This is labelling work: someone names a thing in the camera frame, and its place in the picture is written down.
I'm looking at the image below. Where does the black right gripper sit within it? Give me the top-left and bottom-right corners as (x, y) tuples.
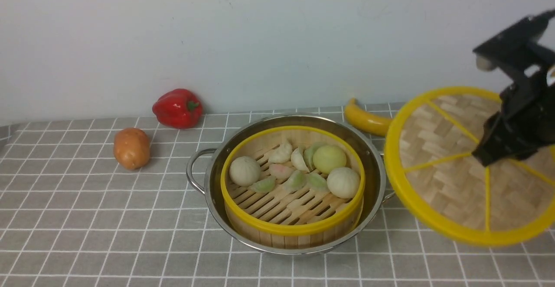
(472, 68), (554, 166)

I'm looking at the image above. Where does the grey checked tablecloth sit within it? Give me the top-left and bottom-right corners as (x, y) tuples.
(0, 110), (554, 287)

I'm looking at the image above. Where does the pink dumpling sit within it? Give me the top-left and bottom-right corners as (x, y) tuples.
(269, 164), (295, 180)

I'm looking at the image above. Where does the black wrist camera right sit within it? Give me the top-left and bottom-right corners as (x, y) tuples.
(473, 9), (554, 83)

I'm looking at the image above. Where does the yellow banana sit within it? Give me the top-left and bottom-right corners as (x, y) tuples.
(344, 98), (392, 137)

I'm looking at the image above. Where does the white dumpling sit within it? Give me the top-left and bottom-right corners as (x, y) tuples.
(268, 140), (293, 164)

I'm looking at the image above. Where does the woven bamboo steamer lid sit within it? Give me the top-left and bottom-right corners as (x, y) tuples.
(383, 87), (554, 246)

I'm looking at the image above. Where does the stainless steel two-handled pot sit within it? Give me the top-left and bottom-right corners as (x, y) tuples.
(186, 113), (395, 255)

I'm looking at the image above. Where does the red bell pepper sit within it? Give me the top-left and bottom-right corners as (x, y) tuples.
(151, 89), (203, 129)

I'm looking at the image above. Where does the green dumpling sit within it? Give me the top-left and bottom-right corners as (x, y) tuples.
(282, 170), (307, 193)

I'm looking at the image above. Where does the yellow-green round bun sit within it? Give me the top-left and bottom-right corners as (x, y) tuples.
(312, 145), (347, 174)

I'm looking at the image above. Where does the bamboo steamer basket yellow rim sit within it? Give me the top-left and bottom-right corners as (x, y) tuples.
(220, 125), (367, 249)

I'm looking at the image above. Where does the brown potato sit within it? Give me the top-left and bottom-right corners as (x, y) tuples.
(113, 127), (150, 171)

